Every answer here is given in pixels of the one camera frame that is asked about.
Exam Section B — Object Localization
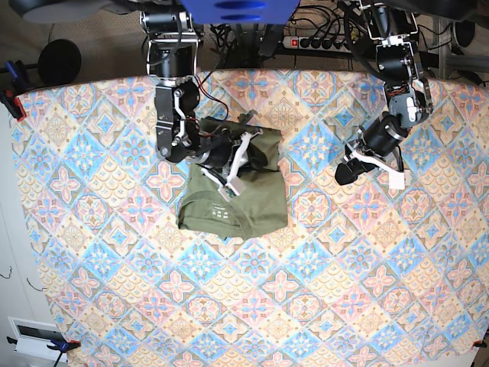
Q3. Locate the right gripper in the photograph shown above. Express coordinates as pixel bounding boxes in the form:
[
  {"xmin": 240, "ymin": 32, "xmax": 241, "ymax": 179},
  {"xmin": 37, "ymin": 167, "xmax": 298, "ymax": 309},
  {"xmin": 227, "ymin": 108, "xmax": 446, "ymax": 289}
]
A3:
[{"xmin": 190, "ymin": 110, "xmax": 268, "ymax": 188}]

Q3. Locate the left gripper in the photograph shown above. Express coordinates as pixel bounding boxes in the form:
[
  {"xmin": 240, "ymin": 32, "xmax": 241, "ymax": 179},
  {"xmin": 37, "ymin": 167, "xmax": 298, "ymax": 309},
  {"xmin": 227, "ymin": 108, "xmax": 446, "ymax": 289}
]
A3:
[{"xmin": 335, "ymin": 114, "xmax": 409, "ymax": 186}]

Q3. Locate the green t-shirt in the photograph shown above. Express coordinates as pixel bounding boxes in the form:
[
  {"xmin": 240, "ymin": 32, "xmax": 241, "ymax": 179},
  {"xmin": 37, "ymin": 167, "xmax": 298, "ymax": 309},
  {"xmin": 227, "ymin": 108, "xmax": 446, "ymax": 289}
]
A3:
[{"xmin": 177, "ymin": 127, "xmax": 287, "ymax": 240}]

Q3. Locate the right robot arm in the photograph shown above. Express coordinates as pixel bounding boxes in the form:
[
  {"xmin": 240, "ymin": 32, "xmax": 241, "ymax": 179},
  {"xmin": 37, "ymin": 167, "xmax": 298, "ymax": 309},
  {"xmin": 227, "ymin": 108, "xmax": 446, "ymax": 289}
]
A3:
[{"xmin": 141, "ymin": 5, "xmax": 266, "ymax": 200}]

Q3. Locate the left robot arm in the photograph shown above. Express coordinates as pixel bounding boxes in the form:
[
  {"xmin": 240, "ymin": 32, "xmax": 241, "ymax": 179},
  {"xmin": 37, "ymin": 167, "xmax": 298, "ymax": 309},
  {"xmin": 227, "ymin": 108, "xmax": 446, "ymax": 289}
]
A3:
[{"xmin": 335, "ymin": 1, "xmax": 433, "ymax": 190}]

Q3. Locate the patterned tablecloth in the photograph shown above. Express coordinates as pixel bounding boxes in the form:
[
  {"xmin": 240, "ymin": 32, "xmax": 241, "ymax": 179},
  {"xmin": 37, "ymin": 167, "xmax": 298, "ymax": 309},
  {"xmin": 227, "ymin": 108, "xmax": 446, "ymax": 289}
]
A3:
[{"xmin": 10, "ymin": 70, "xmax": 488, "ymax": 366}]

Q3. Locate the white power strip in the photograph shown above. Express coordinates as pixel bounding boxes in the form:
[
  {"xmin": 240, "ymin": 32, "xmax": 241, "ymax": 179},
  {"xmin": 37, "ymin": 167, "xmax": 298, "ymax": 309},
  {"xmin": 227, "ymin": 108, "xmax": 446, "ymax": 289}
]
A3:
[{"xmin": 282, "ymin": 36, "xmax": 349, "ymax": 53}]

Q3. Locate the orange clamp bottom right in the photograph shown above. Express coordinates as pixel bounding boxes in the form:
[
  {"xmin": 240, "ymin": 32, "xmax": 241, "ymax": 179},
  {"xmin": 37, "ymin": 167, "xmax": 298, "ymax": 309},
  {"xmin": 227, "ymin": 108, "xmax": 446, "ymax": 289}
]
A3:
[{"xmin": 472, "ymin": 340, "xmax": 487, "ymax": 349}]

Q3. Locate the black round stool base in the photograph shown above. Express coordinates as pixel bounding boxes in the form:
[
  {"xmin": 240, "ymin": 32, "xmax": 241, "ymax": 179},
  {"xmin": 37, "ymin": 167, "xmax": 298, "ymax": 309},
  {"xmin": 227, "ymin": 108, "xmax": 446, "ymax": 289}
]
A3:
[{"xmin": 37, "ymin": 39, "xmax": 82, "ymax": 86}]

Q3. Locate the blue orange clamp top left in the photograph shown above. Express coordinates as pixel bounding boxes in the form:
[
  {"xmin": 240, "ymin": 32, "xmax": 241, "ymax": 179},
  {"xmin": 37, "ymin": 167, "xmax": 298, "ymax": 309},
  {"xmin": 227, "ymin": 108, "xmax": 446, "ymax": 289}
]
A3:
[{"xmin": 1, "ymin": 60, "xmax": 27, "ymax": 122}]

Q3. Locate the blue orange clamp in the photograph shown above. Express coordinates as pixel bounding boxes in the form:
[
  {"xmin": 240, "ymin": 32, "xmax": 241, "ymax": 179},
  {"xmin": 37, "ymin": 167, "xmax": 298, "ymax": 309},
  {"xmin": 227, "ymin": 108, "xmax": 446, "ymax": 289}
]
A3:
[
  {"xmin": 6, "ymin": 336, "xmax": 82, "ymax": 355},
  {"xmin": 1, "ymin": 60, "xmax": 27, "ymax": 122}
]

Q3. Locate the blue orange clamp bottom left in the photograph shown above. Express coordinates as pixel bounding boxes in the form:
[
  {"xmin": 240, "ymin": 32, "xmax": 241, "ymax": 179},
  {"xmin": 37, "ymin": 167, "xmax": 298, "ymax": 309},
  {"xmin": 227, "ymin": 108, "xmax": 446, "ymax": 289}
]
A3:
[{"xmin": 6, "ymin": 336, "xmax": 82, "ymax": 355}]

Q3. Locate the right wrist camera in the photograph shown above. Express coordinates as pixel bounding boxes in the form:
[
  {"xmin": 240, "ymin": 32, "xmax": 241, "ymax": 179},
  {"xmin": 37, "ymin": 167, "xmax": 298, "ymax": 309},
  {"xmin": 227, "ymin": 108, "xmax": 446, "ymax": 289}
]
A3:
[{"xmin": 222, "ymin": 177, "xmax": 245, "ymax": 202}]

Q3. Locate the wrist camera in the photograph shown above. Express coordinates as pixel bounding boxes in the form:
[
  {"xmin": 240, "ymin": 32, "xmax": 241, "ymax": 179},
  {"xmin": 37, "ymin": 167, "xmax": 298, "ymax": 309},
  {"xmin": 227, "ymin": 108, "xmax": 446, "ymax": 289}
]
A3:
[
  {"xmin": 222, "ymin": 177, "xmax": 245, "ymax": 202},
  {"xmin": 388, "ymin": 170, "xmax": 411, "ymax": 190}
]

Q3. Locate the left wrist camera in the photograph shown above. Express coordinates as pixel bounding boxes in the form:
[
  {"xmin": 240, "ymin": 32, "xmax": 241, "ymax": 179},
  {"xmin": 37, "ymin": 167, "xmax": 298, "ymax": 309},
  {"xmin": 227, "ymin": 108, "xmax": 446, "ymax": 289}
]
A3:
[{"xmin": 388, "ymin": 170, "xmax": 411, "ymax": 190}]

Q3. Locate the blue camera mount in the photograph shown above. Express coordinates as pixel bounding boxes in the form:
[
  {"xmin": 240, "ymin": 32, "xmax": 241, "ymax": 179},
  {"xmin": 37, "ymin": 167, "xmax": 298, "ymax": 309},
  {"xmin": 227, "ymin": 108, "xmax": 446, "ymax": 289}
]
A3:
[{"xmin": 181, "ymin": 0, "xmax": 300, "ymax": 24}]

